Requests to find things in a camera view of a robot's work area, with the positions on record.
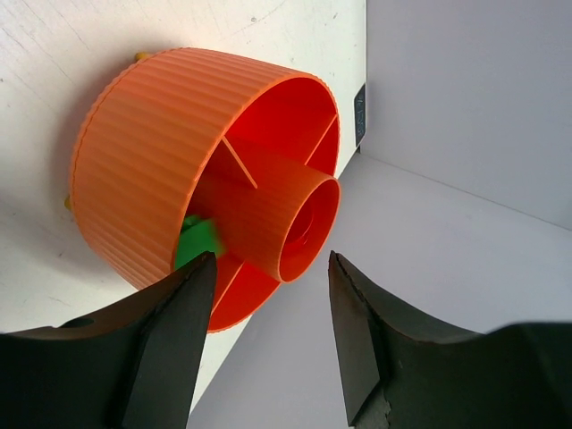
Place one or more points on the green lego brick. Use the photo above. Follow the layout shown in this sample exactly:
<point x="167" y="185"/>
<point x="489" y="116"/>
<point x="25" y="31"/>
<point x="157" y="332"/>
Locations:
<point x="197" y="236"/>

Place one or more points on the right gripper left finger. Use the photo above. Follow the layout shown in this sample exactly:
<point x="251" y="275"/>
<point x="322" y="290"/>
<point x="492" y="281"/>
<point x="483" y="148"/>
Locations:
<point x="132" y="364"/>

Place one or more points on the large yellow lego brick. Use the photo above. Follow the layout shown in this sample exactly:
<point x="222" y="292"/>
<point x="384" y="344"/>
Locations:
<point x="139" y="56"/>

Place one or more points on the orange round divided container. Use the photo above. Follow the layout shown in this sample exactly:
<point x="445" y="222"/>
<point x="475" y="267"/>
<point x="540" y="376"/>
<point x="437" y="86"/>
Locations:
<point x="249" y="146"/>

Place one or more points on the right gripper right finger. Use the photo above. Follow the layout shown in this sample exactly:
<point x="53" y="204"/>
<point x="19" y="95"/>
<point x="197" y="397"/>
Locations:
<point x="403" y="368"/>

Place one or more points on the right corner label sticker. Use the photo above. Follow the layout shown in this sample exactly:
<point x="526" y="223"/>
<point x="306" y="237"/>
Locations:
<point x="360" y="116"/>

